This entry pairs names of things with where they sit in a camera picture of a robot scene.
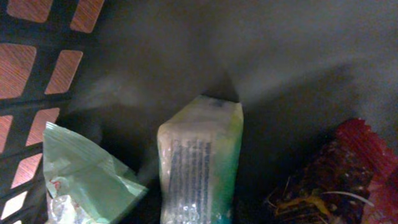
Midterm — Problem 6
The green white tissue pack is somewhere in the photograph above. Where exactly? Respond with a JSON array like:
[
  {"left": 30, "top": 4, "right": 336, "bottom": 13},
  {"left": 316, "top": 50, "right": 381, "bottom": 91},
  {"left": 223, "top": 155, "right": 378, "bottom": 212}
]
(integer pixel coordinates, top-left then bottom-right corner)
[{"left": 157, "top": 96, "right": 244, "bottom": 224}]

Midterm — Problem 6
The white bamboo print tube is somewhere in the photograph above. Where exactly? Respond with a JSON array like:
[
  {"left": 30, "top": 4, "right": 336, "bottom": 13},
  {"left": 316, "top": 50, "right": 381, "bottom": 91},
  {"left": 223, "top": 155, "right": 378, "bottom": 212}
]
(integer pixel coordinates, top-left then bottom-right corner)
[{"left": 43, "top": 122, "right": 147, "bottom": 223}]

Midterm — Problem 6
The red orange chocolate bar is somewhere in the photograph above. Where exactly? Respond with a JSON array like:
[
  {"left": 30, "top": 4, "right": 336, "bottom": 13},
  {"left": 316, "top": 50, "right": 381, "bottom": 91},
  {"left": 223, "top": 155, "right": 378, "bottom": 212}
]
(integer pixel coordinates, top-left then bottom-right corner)
[{"left": 266, "top": 119, "right": 397, "bottom": 224}]

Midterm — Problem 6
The dark grey plastic basket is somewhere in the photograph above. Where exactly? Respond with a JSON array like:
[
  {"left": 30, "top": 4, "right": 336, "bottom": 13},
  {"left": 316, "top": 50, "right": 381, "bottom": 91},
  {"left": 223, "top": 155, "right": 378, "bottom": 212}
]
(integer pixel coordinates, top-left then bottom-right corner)
[{"left": 1, "top": 0, "right": 397, "bottom": 223}]

